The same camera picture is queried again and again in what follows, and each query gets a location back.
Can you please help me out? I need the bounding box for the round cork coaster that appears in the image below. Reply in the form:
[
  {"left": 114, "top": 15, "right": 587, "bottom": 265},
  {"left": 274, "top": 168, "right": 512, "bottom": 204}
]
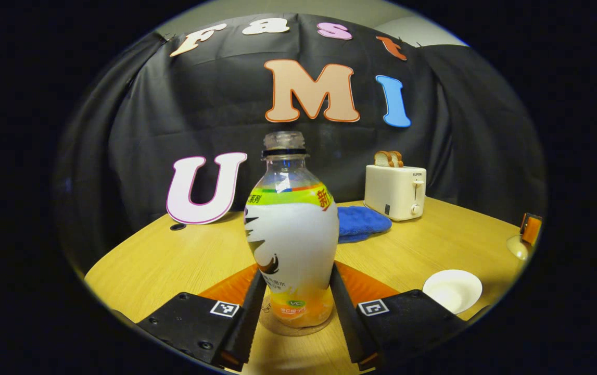
[{"left": 259, "top": 302, "right": 333, "bottom": 337}]

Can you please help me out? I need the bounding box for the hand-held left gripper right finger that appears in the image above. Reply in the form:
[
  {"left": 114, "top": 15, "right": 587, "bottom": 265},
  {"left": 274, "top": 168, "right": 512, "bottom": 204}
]
[{"left": 329, "top": 260, "right": 468, "bottom": 371}]

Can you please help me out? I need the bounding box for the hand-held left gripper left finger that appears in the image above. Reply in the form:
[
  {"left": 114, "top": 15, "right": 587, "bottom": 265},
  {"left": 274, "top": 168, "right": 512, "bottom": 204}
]
[{"left": 137, "top": 263, "right": 268, "bottom": 371}]

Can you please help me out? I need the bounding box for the water bottle with orange label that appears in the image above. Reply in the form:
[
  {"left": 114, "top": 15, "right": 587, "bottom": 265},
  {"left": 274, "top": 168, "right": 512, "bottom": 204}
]
[{"left": 244, "top": 131, "right": 340, "bottom": 329}]

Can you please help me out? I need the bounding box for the blue folded towel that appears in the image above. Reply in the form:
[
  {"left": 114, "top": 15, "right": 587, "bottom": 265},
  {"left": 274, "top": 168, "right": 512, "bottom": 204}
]
[{"left": 337, "top": 206, "right": 392, "bottom": 244}]

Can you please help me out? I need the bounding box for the black backdrop cloth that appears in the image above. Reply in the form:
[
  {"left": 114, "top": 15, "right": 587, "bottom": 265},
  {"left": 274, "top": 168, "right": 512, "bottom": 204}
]
[{"left": 54, "top": 13, "right": 548, "bottom": 271}]

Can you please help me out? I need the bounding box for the cream toaster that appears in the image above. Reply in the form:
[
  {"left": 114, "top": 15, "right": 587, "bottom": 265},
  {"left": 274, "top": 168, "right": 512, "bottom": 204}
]
[{"left": 364, "top": 165, "right": 427, "bottom": 222}]

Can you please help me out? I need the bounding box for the cream teacup lid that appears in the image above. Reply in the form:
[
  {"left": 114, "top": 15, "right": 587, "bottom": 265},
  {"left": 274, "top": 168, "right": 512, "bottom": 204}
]
[{"left": 506, "top": 234, "right": 531, "bottom": 261}]

